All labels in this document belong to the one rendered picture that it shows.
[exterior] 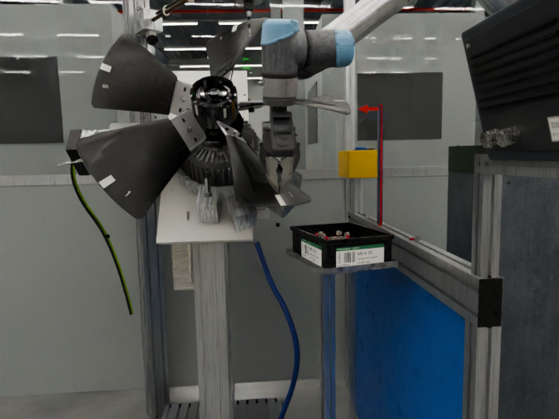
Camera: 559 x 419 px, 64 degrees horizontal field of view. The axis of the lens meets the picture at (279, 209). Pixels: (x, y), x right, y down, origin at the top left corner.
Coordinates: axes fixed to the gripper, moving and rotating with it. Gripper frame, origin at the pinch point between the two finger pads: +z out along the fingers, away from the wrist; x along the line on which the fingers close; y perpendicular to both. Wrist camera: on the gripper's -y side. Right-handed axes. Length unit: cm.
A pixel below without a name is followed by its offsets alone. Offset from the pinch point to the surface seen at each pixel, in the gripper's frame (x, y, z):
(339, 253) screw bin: -12.1, -12.3, 10.5
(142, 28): 42, 79, -31
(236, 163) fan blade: 9.5, 3.0, -5.2
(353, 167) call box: -27.2, 40.4, 9.0
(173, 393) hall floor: 42, 60, 122
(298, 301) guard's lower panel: -15, 69, 81
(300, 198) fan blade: -5.5, 3.4, 3.9
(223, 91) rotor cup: 12.6, 21.2, -18.3
